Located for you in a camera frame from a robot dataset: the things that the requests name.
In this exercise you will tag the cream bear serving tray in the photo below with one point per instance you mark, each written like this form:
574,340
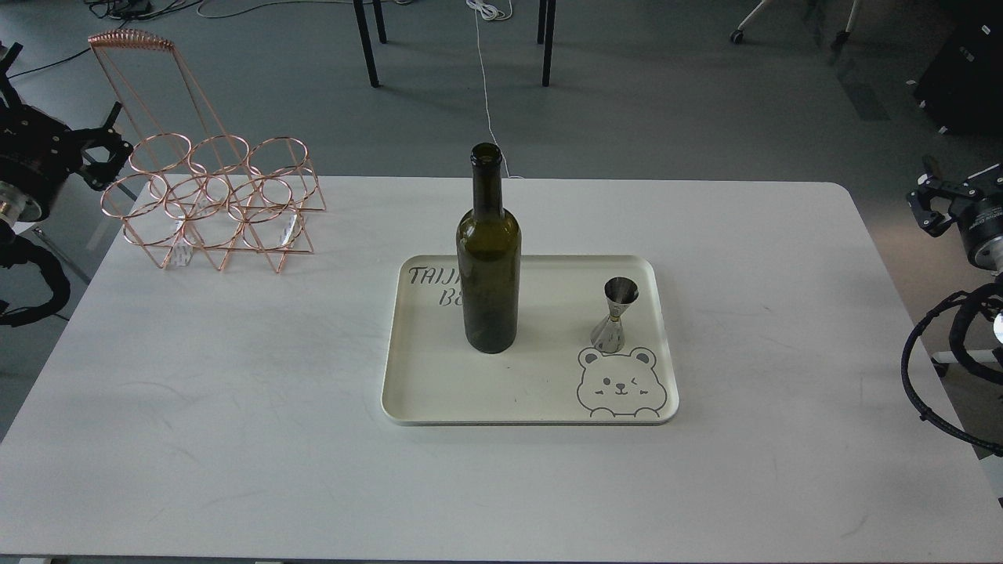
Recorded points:
551,374

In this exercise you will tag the dark green wine bottle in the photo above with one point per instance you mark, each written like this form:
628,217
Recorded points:
489,249

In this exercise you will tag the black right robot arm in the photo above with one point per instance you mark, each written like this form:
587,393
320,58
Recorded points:
985,301

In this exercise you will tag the copper wire wine rack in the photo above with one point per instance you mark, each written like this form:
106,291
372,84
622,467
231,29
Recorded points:
208,193

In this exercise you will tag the black cabinet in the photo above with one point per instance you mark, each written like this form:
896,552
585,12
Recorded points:
961,88

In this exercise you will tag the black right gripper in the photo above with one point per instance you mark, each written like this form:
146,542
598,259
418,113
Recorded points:
974,206

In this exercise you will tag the steel double jigger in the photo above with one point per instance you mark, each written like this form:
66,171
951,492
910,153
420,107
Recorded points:
608,335

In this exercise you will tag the black table legs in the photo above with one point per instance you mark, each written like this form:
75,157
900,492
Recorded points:
442,49

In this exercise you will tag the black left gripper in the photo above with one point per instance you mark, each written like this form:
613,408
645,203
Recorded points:
38,153

